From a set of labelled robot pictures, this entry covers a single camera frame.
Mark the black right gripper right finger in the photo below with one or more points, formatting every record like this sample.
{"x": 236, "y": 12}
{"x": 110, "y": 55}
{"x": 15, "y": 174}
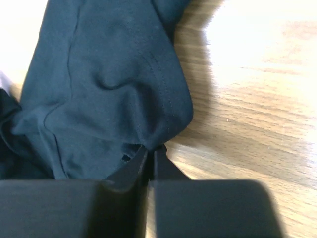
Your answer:
{"x": 187, "y": 208}

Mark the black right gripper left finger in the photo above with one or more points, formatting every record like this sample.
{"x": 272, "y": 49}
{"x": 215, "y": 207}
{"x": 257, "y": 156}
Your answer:
{"x": 71, "y": 208}

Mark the black t shirt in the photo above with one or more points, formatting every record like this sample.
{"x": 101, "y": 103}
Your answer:
{"x": 104, "y": 80}

